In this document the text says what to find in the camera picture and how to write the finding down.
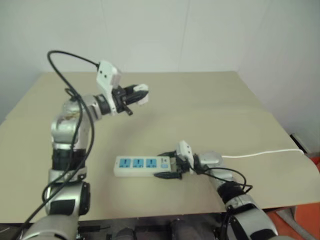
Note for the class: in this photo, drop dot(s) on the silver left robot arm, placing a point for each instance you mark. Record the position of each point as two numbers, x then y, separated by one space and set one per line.
65 125

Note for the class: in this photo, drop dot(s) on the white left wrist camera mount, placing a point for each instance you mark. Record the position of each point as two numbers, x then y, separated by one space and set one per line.
106 75

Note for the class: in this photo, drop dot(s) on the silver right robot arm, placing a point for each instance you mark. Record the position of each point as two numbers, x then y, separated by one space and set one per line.
212 158

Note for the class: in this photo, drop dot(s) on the white power strip blue sockets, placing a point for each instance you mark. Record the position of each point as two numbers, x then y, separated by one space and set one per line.
140 171

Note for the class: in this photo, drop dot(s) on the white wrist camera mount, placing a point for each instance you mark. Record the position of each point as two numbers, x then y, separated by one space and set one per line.
185 149
106 75

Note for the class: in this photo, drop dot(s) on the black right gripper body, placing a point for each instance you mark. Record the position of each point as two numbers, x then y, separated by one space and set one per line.
180 165

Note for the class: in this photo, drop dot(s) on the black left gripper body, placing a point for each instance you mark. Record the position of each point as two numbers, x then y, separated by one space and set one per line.
121 98

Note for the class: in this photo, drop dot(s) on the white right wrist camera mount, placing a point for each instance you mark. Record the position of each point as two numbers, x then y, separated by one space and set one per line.
185 149

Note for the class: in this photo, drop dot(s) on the black bracket under table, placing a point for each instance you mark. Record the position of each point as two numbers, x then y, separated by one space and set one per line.
93 231

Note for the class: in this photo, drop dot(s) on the white charger plug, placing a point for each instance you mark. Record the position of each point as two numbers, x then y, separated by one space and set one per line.
144 101

